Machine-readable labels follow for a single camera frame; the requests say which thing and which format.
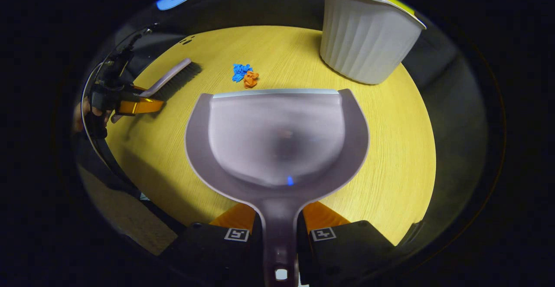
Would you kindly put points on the pale purple dustpan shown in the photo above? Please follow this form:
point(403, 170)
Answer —
point(277, 139)

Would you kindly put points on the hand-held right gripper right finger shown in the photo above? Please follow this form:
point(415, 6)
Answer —
point(347, 252)

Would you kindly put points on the white ribbed garbage bin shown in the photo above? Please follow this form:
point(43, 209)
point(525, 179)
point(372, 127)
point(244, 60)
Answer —
point(368, 40)

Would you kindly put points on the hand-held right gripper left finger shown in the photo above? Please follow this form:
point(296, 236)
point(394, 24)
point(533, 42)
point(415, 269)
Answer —
point(208, 252)

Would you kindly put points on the orange paper scrap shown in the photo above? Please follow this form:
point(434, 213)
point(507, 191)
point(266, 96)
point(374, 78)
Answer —
point(250, 79)

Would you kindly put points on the blue paper scrap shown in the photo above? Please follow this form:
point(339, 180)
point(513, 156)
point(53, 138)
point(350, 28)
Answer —
point(239, 72)

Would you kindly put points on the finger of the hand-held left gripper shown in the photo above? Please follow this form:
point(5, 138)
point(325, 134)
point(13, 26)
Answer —
point(141, 106)
point(138, 91)

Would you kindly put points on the small pale pink broom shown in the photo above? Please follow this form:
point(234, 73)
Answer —
point(171, 75)

